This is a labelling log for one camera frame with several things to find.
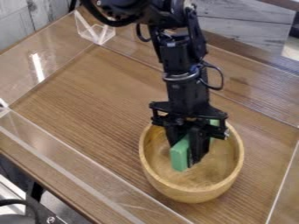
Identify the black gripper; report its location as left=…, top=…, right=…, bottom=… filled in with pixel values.
left=148, top=75, right=230, bottom=169

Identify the green rectangular block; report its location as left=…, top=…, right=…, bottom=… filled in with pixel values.
left=169, top=119, right=220, bottom=172

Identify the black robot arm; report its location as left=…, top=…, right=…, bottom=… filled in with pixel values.
left=81, top=0, right=228, bottom=168

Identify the brown wooden bowl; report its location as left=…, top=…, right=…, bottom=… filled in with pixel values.
left=138, top=123, right=244, bottom=204

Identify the clear acrylic front wall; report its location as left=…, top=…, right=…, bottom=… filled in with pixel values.
left=0, top=108, right=192, bottom=224

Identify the clear acrylic corner bracket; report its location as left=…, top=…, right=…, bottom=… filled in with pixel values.
left=73, top=10, right=116, bottom=46

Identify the black table leg bracket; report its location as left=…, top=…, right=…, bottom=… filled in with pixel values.
left=23, top=182, right=68, bottom=224

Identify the black cable under table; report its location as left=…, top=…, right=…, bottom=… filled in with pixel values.
left=0, top=199, right=40, bottom=224

